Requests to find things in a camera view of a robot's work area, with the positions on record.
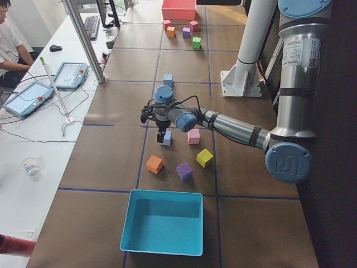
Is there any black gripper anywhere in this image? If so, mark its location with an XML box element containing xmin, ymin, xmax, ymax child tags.
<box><xmin>140</xmin><ymin>100</ymin><xmax>171</xmax><ymax>143</ymax></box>

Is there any light blue foam block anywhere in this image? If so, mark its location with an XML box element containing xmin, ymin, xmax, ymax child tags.
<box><xmin>161</xmin><ymin>130</ymin><xmax>172</xmax><ymax>146</ymax></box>
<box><xmin>163</xmin><ymin>73</ymin><xmax>173</xmax><ymax>87</ymax></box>

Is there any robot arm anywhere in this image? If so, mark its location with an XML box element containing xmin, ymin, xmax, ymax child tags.
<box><xmin>141</xmin><ymin>1</ymin><xmax>332</xmax><ymax>184</ymax></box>

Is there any orange foam block left side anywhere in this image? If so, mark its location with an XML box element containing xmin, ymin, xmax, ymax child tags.
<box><xmin>146</xmin><ymin>155</ymin><xmax>163</xmax><ymax>174</ymax></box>

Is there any orange foam block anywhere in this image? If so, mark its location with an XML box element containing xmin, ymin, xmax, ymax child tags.
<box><xmin>146</xmin><ymin>155</ymin><xmax>163</xmax><ymax>174</ymax></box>
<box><xmin>166</xmin><ymin>26</ymin><xmax>176</xmax><ymax>38</ymax></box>

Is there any pink foam block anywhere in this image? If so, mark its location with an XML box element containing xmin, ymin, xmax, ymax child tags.
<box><xmin>187</xmin><ymin>128</ymin><xmax>200</xmax><ymax>145</ymax></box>

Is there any purple foam block left side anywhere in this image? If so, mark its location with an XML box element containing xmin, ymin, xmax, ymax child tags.
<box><xmin>176</xmin><ymin>162</ymin><xmax>193</xmax><ymax>181</ymax></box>

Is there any purple foam block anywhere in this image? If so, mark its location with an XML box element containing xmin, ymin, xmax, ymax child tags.
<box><xmin>182</xmin><ymin>27</ymin><xmax>191</xmax><ymax>39</ymax></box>
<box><xmin>176</xmin><ymin>162</ymin><xmax>193</xmax><ymax>181</ymax></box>

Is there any yellow foam block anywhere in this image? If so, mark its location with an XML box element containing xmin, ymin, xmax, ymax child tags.
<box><xmin>196</xmin><ymin>149</ymin><xmax>214</xmax><ymax>168</ymax></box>

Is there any teal plastic bin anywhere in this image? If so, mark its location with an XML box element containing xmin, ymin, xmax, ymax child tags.
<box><xmin>119</xmin><ymin>189</ymin><xmax>204</xmax><ymax>256</ymax></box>

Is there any green tipped white stick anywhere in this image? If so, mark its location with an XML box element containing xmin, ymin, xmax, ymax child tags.
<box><xmin>40</xmin><ymin>56</ymin><xmax>82</xmax><ymax>137</ymax></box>

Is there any green foam block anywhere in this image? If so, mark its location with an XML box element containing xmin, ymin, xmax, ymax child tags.
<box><xmin>192</xmin><ymin>37</ymin><xmax>201</xmax><ymax>49</ymax></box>

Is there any orange foam block right side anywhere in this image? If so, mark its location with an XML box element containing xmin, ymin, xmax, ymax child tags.
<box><xmin>166</xmin><ymin>26</ymin><xmax>176</xmax><ymax>38</ymax></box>

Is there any purple foam block right side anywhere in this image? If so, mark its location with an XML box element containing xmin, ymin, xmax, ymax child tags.
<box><xmin>182</xmin><ymin>27</ymin><xmax>191</xmax><ymax>39</ymax></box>

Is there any teach pendant far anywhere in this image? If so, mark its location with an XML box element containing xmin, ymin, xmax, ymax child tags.
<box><xmin>54</xmin><ymin>62</ymin><xmax>88</xmax><ymax>91</ymax></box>

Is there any teach pendant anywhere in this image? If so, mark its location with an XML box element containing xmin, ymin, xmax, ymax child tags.
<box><xmin>54</xmin><ymin>62</ymin><xmax>88</xmax><ymax>91</ymax></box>
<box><xmin>2</xmin><ymin>82</ymin><xmax>54</xmax><ymax>117</ymax></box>

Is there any crimson foam block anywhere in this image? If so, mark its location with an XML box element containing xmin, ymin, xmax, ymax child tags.
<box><xmin>162</xmin><ymin>20</ymin><xmax>172</xmax><ymax>31</ymax></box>
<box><xmin>189</xmin><ymin>20</ymin><xmax>199</xmax><ymax>32</ymax></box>

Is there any red plastic bin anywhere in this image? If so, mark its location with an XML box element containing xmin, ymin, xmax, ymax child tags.
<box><xmin>161</xmin><ymin>0</ymin><xmax>196</xmax><ymax>21</ymax></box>

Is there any black keyboard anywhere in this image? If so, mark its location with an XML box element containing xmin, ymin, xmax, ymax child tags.
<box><xmin>84</xmin><ymin>15</ymin><xmax>100</xmax><ymax>41</ymax></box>

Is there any paper cup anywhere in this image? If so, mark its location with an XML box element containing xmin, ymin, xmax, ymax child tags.
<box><xmin>21</xmin><ymin>157</ymin><xmax>40</xmax><ymax>176</ymax></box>

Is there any teach pendant near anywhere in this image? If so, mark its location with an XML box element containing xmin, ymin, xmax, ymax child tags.
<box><xmin>2</xmin><ymin>82</ymin><xmax>54</xmax><ymax>117</ymax></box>

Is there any black computer mouse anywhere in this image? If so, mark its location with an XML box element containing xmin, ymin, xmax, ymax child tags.
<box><xmin>49</xmin><ymin>45</ymin><xmax>62</xmax><ymax>52</ymax></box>

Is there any black monitor stand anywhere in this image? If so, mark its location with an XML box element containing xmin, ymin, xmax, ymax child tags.
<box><xmin>96</xmin><ymin>0</ymin><xmax>120</xmax><ymax>28</ymax></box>

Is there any seated person white shirt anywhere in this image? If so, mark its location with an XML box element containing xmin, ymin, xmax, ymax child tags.
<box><xmin>1</xmin><ymin>1</ymin><xmax>36</xmax><ymax>89</ymax></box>

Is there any red cylinder object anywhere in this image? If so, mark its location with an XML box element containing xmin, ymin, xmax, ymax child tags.
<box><xmin>1</xmin><ymin>234</ymin><xmax>36</xmax><ymax>257</ymax></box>

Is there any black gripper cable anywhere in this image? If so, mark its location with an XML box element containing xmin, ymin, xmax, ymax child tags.
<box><xmin>147</xmin><ymin>95</ymin><xmax>221</xmax><ymax>132</ymax></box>

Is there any aluminium frame post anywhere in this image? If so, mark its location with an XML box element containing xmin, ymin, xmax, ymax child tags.
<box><xmin>63</xmin><ymin>0</ymin><xmax>105</xmax><ymax>84</ymax></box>

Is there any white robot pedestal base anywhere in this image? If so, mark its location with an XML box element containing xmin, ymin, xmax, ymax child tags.
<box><xmin>220</xmin><ymin>0</ymin><xmax>281</xmax><ymax>98</ymax></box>

